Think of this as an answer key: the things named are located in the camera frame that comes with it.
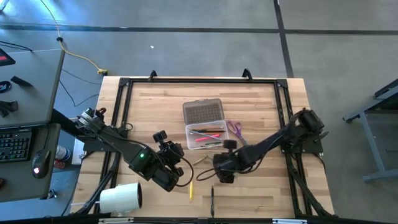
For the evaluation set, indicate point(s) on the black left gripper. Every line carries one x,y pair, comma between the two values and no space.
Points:
172,154

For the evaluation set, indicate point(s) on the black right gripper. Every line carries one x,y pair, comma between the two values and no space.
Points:
225,165

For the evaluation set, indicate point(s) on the green yellow pencil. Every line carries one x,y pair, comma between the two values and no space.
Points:
208,145

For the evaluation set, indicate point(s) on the short gold pencil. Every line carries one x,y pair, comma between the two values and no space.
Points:
200,160

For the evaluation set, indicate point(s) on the yellow highlighter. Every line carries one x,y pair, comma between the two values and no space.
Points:
191,191

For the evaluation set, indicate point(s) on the clear plastic supply box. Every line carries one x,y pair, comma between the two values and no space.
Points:
202,112

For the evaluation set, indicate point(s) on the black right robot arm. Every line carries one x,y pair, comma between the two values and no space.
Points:
273,140

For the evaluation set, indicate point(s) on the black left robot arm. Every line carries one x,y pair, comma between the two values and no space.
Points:
118,141

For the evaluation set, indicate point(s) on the white paper box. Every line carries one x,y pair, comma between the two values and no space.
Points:
77,152

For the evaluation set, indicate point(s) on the black table clamp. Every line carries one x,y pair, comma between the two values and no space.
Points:
152,75
247,74

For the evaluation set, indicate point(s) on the white blue drink can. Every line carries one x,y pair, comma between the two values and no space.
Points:
63,153

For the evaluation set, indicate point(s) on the red drink can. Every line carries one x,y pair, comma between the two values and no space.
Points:
59,164

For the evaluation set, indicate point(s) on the small metal object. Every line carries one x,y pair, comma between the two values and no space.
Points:
51,194

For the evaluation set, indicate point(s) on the black computer mouse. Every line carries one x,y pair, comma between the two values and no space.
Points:
40,163

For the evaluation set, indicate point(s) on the grey metal table stand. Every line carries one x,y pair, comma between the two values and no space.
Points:
371,146

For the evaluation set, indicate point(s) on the grey office desk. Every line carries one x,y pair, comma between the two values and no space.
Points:
31,93

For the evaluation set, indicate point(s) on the black backlit keyboard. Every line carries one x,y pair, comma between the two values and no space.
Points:
14,146

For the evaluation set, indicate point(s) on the black flat strip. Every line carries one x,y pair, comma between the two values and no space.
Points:
21,81

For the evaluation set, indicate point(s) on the black round object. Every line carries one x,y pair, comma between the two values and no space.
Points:
4,87

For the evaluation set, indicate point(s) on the black metal table frame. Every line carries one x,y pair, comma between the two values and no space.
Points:
202,81

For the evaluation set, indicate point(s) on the silver metal bracket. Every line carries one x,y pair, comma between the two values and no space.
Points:
116,220
289,221

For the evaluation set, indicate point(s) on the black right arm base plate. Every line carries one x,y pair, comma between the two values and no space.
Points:
311,147

